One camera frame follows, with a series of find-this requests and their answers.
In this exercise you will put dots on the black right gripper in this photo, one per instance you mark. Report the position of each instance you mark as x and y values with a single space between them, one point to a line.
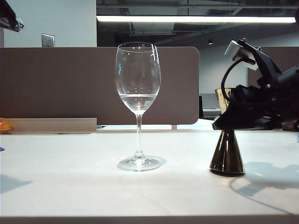
273 102

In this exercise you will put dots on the gold metal jigger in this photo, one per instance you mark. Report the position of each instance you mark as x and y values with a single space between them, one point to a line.
226 154

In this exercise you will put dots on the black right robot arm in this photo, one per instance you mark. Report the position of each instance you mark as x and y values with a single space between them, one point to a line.
290 73

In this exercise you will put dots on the clear wine glass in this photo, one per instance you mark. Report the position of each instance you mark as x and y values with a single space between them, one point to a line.
137 100

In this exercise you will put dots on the brown bag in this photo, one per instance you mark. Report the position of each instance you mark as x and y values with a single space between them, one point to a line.
289 126

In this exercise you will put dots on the white partition foot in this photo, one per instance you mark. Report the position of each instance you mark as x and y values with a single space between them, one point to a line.
174 127

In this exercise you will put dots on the small ceiling spotlight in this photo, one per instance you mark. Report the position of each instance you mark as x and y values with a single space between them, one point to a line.
210 42

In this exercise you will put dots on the brown desk partition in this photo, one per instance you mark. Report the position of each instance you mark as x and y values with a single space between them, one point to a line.
289 56
58 81

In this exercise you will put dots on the long ceiling light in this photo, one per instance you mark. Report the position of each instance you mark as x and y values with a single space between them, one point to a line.
187 19

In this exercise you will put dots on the yellow cloth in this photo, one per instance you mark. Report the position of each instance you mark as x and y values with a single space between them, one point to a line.
4 124

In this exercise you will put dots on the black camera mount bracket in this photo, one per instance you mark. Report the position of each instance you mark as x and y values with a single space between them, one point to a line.
264 60

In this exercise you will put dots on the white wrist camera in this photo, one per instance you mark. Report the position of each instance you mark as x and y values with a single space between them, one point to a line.
236 52

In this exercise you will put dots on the metal wall switch plate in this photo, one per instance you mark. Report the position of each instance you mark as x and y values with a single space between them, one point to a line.
48 40

